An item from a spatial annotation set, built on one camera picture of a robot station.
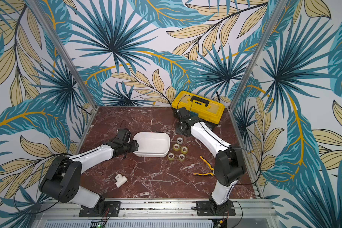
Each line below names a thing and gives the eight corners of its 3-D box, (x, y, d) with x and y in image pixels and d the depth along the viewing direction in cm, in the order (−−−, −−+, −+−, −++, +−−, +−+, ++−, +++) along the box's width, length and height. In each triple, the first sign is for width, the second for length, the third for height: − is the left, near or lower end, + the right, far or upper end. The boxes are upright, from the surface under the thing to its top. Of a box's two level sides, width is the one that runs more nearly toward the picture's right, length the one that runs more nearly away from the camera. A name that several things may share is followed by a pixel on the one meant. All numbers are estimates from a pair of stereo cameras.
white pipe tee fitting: (114, 187, 82) (112, 185, 79) (117, 175, 86) (115, 174, 83) (126, 187, 82) (124, 186, 79) (128, 176, 86) (127, 174, 84)
